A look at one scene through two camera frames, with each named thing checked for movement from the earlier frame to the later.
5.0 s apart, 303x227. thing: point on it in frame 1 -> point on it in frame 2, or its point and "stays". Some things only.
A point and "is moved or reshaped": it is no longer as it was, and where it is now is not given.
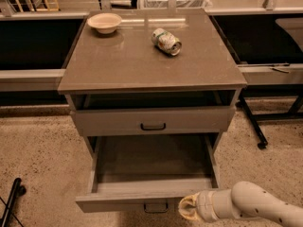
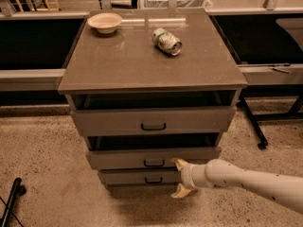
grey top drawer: x=153 y=120 stays
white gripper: x=203 y=205 -> x=187 y=176
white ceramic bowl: x=104 y=23 stays
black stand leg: x=18 y=191 stays
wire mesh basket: x=173 y=1 stays
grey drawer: x=148 y=171 is moved or reshaped
